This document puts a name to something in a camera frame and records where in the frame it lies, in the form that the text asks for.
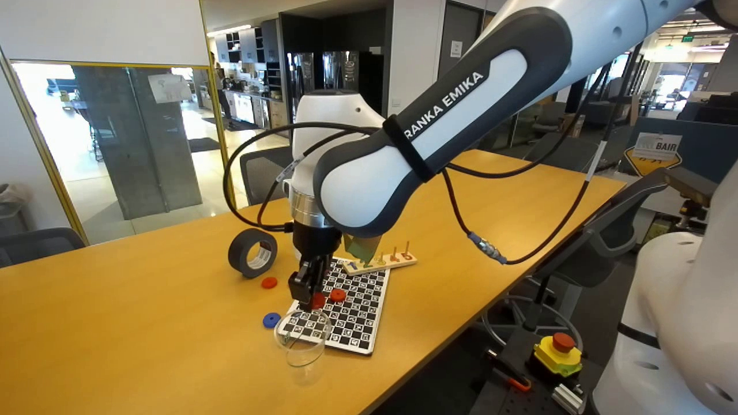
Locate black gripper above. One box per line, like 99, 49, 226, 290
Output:
288, 226, 341, 309

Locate orange token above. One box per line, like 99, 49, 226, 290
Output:
331, 289, 348, 301
260, 277, 280, 290
311, 292, 328, 309

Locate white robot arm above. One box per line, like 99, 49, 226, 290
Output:
288, 0, 738, 312

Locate blue token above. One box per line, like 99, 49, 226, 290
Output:
263, 312, 281, 330

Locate colourless plastic cup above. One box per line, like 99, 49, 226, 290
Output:
274, 331, 325, 388

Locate wooden peg board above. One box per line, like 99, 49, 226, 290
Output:
339, 250, 417, 275

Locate checkered marker board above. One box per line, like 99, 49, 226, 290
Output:
278, 258, 391, 356

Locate black tape roll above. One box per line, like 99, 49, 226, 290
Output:
228, 229, 278, 278

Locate yellow red emergency button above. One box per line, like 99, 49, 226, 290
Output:
532, 331, 582, 378

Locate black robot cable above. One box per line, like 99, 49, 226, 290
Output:
221, 65, 619, 267

